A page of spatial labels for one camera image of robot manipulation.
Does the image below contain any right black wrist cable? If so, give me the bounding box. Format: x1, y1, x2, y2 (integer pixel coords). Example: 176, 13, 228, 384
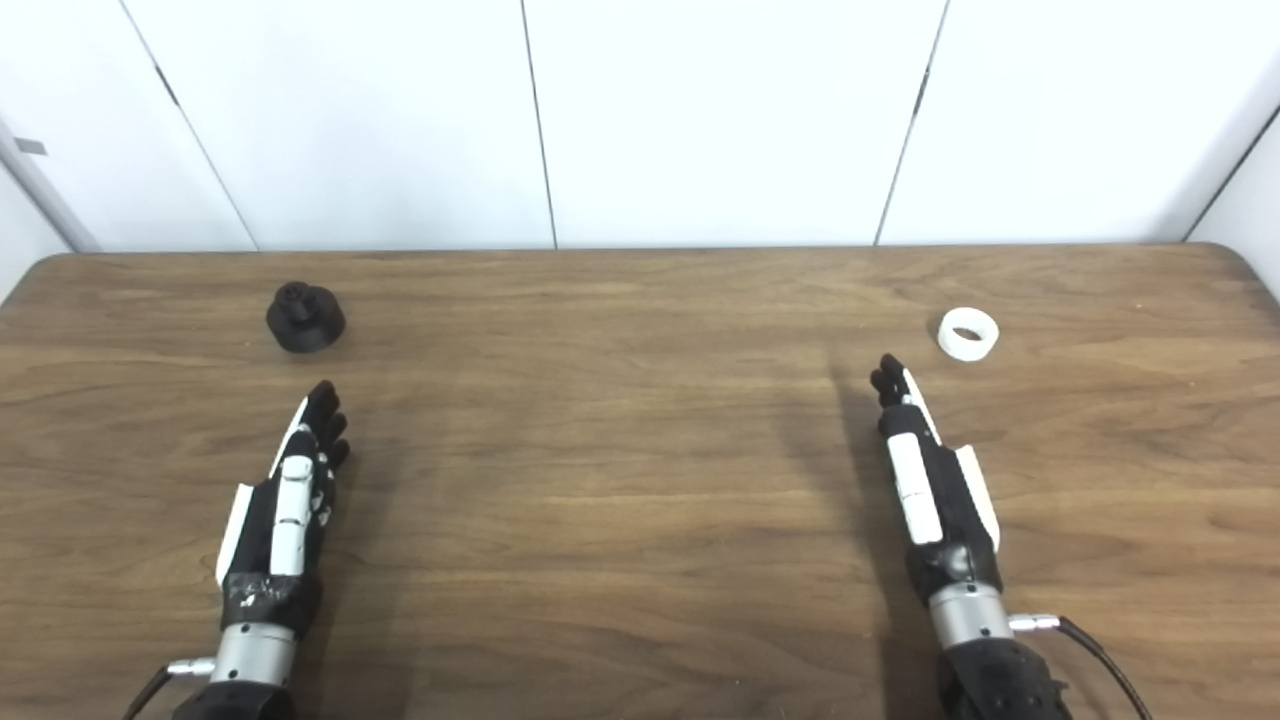
1008, 613, 1153, 720

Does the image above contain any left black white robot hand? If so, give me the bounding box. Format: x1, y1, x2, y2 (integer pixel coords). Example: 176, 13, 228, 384
215, 380, 351, 636

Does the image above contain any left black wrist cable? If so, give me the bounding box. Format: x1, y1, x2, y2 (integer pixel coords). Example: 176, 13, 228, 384
122, 656, 217, 720

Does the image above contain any grey wall corner trim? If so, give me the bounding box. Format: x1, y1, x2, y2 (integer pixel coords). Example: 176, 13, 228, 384
0, 118, 101, 253

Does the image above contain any white plastic ring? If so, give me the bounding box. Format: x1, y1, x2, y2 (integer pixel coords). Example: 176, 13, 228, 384
938, 307, 1001, 362

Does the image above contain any round black plastic part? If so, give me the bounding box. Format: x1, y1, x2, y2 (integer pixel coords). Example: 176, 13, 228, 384
266, 282, 347, 353

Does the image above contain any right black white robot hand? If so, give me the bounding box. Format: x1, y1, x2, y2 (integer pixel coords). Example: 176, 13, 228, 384
870, 354, 1003, 606

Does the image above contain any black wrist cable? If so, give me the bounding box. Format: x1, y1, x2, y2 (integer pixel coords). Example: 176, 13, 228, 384
1008, 613, 1153, 720
122, 656, 217, 720

